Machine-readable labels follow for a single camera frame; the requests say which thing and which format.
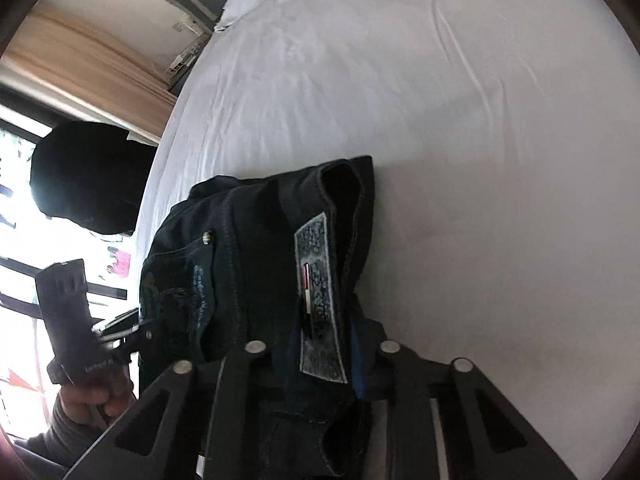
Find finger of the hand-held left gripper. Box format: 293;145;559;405
92;307;153;356

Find grey bedside table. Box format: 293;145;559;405
162;20;213;96

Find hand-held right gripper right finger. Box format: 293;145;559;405
350;320;581;480

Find beige curtain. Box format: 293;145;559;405
0;2;178;141

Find white pillow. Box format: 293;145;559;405
215;0;281;31

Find black pants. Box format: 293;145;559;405
137;155;376;480

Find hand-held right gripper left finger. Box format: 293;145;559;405
62;340;281;480

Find bed with white sheet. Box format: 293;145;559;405
135;0;640;480

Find person's left forearm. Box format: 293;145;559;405
25;395;111;480

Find person's left hand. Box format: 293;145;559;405
52;366;136;430

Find window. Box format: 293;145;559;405
0;90;143;411

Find person's head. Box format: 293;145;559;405
30;121;158;236

